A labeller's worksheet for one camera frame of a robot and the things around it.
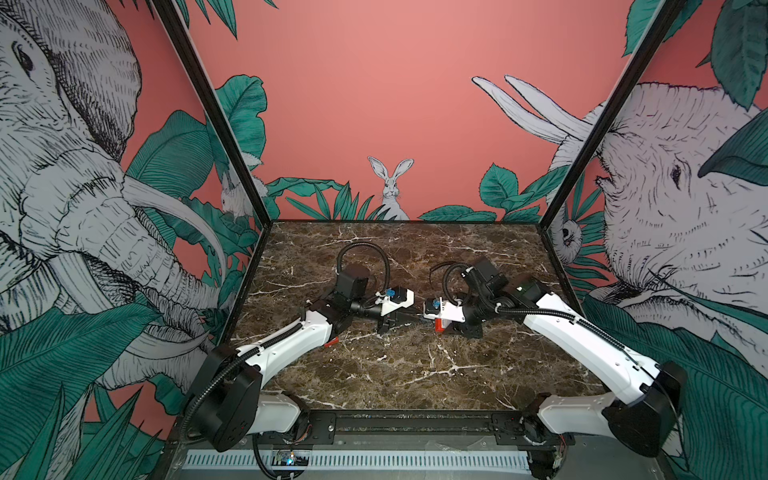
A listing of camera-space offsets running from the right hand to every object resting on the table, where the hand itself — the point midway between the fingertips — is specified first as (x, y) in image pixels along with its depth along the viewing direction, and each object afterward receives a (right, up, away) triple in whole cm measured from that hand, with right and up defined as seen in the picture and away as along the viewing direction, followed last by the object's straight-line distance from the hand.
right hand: (443, 317), depth 74 cm
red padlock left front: (-25, -2, -11) cm, 27 cm away
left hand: (-7, +2, -1) cm, 7 cm away
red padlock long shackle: (-2, -2, -2) cm, 3 cm away
